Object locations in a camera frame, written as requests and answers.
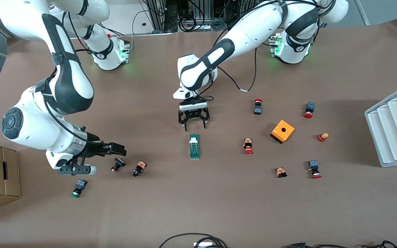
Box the green load switch white handle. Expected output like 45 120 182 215
189 134 201 160

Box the black rectangular button red contact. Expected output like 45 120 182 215
111 157 126 173

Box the green mushroom push button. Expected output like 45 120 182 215
70 179 88 198

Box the red mushroom button blue contact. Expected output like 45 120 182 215
307 160 322 179
304 102 316 119

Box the white ribbed plastic tray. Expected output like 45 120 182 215
364 82 397 168

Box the black selector switch orange contact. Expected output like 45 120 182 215
132 161 147 177

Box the black cable with white tag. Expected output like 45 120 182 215
216 45 258 93

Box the orange button enclosure box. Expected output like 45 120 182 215
270 120 295 144

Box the aluminium rack with cables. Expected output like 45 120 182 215
143 0 244 33

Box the black cable loop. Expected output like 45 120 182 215
159 233 228 248

